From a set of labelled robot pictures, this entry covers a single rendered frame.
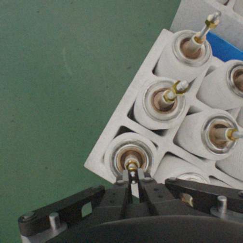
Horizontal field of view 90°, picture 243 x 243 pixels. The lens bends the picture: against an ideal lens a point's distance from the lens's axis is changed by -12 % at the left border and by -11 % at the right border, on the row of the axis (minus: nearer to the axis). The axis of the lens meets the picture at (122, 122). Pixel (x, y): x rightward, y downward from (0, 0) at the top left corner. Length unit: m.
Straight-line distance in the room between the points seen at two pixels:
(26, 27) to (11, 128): 0.46
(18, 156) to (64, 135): 0.22
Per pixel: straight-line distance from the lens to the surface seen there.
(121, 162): 0.24
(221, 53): 0.59
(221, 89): 0.31
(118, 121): 0.31
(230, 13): 0.54
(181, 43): 0.30
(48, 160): 0.58
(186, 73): 0.29
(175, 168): 0.27
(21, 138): 0.64
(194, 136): 0.27
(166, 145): 0.32
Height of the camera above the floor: 0.49
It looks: 86 degrees down
